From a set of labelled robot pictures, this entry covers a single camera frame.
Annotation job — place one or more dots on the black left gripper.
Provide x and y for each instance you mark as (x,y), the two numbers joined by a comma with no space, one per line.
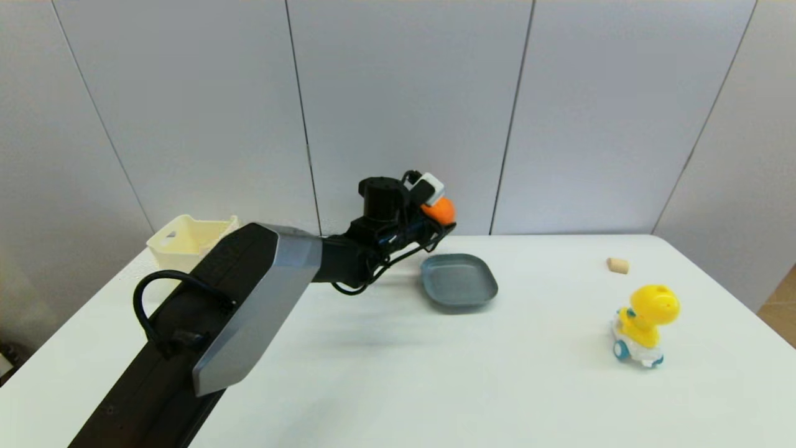
(404,231)

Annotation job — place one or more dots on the orange fruit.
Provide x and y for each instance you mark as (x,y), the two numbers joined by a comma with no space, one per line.
(441,211)

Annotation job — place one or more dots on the grey-blue square plate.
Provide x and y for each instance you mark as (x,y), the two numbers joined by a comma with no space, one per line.
(459,281)

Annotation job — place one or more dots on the small cork stopper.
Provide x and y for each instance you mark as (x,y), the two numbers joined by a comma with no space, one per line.
(617,266)

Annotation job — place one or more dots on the yellow dinosaur toy car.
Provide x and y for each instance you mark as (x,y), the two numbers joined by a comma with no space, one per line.
(647,311)

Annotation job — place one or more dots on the cream plastic storage box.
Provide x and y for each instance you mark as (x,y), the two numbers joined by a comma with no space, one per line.
(186,239)

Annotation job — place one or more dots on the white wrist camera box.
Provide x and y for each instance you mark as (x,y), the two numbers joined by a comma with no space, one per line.
(428,186)

